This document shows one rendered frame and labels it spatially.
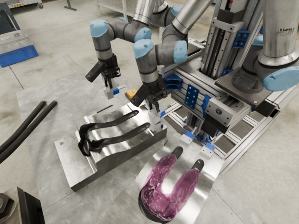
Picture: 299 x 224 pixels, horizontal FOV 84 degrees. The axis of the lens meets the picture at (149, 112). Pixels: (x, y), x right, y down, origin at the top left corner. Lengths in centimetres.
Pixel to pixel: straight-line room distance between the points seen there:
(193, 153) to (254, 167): 122
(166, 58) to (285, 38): 36
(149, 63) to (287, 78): 48
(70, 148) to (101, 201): 28
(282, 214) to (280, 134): 87
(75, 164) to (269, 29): 87
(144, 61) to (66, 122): 65
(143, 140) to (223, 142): 107
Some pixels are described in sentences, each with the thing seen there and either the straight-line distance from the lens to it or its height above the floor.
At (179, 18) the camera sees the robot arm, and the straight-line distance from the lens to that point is 72.
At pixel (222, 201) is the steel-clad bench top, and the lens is 84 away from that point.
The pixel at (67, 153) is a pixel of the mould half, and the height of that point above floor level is 86.
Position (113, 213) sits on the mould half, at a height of 91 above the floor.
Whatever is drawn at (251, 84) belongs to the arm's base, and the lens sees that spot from 90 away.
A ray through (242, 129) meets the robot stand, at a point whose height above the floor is 21.
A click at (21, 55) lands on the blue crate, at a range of 376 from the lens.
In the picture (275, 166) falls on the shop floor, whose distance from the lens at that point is 210.
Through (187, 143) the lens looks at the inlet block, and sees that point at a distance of 82.
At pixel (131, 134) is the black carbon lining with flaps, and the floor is 88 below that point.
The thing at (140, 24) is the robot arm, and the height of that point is 130.
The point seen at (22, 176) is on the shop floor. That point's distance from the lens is 206.
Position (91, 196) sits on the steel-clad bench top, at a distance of 82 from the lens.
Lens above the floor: 156
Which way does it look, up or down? 48 degrees down
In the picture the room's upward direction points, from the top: straight up
